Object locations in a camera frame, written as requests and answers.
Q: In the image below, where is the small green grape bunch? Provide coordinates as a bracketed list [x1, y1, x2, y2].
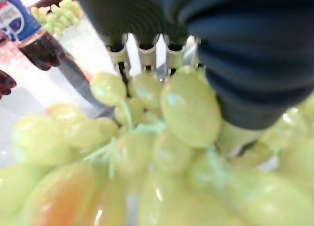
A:
[30, 0, 84, 37]

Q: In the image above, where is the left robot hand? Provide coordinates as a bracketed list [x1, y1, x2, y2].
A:
[72, 0, 314, 159]

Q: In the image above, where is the cola bottle with blue label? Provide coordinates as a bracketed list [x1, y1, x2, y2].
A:
[0, 0, 67, 71]

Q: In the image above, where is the dark cola bottle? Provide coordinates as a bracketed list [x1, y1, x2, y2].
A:
[0, 70, 17, 99]

